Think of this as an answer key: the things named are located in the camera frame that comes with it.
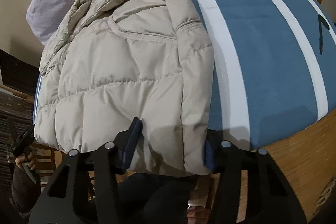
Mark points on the person's left hand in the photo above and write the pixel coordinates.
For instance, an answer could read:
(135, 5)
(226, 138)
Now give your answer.
(26, 159)

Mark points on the person's left forearm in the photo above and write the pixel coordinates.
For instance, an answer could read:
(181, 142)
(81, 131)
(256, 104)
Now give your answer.
(22, 190)

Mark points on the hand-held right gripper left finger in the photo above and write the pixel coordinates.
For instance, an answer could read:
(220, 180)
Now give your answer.
(130, 146)

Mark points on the blue white striped bed sheet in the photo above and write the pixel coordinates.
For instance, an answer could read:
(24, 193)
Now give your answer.
(257, 56)

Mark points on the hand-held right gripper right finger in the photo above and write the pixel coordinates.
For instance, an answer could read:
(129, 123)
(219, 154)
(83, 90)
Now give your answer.
(210, 155)

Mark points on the beige puffer jacket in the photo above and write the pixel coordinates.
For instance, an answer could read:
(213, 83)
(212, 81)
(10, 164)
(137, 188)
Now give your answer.
(126, 69)

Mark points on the person's legs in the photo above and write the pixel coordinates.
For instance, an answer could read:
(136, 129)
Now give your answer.
(157, 197)

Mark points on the dark patterned rug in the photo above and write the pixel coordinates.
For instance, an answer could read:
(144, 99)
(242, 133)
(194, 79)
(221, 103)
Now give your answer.
(15, 108)

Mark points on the wooden chair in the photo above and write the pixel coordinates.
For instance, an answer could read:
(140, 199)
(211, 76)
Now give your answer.
(44, 158)

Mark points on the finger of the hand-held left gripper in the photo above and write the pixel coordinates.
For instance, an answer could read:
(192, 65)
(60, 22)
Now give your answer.
(11, 129)

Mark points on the dark cabinet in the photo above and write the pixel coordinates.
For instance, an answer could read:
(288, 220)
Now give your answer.
(18, 69)

